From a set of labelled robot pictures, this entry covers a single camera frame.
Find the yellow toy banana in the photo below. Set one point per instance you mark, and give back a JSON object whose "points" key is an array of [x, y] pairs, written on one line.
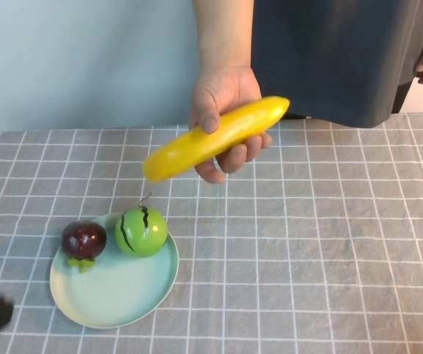
{"points": [[182, 155]]}

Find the person's right forearm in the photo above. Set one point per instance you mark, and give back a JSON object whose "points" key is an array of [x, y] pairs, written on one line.
{"points": [[222, 33]]}

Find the person's black trousers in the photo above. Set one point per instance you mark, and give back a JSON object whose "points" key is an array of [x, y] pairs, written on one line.
{"points": [[405, 97]]}

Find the person's right hand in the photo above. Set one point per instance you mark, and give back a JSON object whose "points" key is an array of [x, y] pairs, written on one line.
{"points": [[226, 92]]}

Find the dark purple toy mangosteen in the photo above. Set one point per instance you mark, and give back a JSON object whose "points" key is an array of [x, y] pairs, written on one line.
{"points": [[84, 239]]}

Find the light green round plate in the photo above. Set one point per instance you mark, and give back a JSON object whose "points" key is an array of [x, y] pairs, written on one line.
{"points": [[115, 295]]}

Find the green striped toy melon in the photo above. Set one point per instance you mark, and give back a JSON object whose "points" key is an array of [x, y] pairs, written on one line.
{"points": [[141, 236]]}

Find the gray checkered tablecloth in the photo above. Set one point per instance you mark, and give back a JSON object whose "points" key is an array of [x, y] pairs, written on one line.
{"points": [[307, 239]]}

